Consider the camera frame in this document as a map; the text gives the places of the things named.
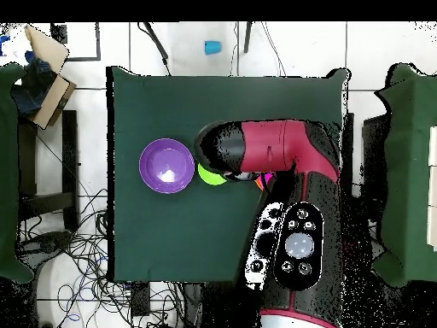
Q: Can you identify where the blue cup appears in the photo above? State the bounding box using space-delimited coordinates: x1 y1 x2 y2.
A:
204 39 223 56

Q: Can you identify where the white box stack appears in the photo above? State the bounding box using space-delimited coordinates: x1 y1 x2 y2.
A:
426 125 437 253

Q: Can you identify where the small green bowl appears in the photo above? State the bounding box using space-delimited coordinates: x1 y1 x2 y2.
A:
197 162 228 186

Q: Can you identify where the wide purple bowl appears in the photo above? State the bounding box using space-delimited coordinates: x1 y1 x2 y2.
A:
138 138 195 195

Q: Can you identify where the dark green table cloth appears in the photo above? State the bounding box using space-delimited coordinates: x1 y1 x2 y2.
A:
106 65 351 284

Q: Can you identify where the black power adapter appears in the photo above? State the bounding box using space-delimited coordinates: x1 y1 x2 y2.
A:
130 282 152 318

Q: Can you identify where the black tripod leg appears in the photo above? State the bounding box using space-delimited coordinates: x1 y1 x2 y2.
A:
242 21 254 55
137 21 172 77

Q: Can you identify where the cardboard box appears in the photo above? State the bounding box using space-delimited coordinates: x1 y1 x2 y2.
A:
22 24 78 130

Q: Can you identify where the dark blue fabric bundle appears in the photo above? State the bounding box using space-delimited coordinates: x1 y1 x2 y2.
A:
11 50 57 117

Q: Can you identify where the green cloth covered table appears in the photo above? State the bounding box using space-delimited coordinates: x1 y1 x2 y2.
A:
0 62 35 284
371 62 437 288

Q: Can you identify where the tangle of black cables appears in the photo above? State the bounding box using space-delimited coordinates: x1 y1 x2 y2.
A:
18 187 182 328

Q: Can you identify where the black stool frame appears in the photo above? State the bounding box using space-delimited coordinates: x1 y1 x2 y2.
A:
18 108 80 233
342 112 388 213

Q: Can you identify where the black square frame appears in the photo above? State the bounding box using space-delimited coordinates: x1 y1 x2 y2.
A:
50 21 102 63

